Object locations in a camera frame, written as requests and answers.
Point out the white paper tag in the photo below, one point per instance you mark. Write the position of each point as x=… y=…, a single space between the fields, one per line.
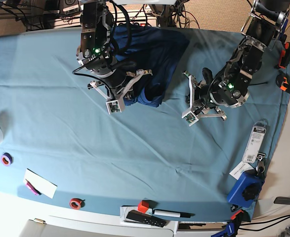
x=239 y=169

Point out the white power strip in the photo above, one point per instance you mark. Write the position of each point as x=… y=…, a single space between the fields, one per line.
x=136 y=16

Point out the white black marker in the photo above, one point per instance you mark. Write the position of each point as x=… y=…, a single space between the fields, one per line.
x=172 y=214

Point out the black zip tie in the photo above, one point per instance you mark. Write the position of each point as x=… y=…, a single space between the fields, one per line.
x=266 y=82

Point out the blue t-shirt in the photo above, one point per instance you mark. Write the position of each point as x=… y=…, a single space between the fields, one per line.
x=160 y=51

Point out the orange black utility knife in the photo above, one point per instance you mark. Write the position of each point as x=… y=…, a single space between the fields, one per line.
x=283 y=83

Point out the blue box with black knob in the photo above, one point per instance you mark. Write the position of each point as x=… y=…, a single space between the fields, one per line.
x=246 y=189

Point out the red tape roll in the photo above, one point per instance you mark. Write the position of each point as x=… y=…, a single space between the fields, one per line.
x=76 y=203

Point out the orange black clamp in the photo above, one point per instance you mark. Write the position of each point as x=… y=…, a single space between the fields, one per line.
x=284 y=59

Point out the clear blister pack with label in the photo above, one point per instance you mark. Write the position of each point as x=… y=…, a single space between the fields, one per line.
x=255 y=141

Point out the white notepad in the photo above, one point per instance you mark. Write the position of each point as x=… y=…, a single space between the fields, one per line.
x=42 y=185

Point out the red cube block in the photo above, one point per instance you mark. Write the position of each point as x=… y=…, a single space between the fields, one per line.
x=143 y=206

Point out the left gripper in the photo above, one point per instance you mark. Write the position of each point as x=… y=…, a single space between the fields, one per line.
x=208 y=96

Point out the black remote control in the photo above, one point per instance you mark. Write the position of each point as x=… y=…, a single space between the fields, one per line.
x=145 y=219

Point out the light blue table cloth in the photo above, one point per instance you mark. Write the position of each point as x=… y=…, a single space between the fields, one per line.
x=59 y=129

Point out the purple tape roll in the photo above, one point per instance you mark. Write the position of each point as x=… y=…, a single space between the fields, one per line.
x=6 y=159

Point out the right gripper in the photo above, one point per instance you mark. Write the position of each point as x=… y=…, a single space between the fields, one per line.
x=116 y=80

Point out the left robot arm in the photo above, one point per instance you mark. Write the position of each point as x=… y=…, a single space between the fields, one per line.
x=265 y=23

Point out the blue orange bottom clamp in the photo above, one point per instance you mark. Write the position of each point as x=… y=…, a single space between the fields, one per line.
x=232 y=227

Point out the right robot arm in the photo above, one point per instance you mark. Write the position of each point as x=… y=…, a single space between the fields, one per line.
x=98 y=49

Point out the black phone device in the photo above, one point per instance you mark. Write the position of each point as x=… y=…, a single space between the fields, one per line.
x=282 y=200

